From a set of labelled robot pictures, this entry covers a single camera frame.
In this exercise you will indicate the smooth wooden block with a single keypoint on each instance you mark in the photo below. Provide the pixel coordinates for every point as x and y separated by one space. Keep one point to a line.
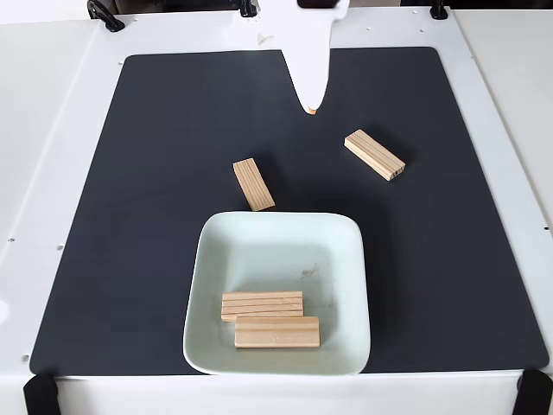
277 333

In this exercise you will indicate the black table clamp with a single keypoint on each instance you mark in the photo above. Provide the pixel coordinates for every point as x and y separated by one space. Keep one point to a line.
103 15
246 8
438 10

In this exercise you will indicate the grooved wooden block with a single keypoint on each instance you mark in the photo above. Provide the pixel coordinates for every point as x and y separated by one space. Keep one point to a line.
262 302
254 184
374 155

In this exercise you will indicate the black table mat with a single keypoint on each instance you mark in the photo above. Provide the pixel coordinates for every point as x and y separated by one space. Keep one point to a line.
129 259

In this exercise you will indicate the pale green square plate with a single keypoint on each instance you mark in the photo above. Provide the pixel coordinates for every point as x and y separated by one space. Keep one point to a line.
268 259

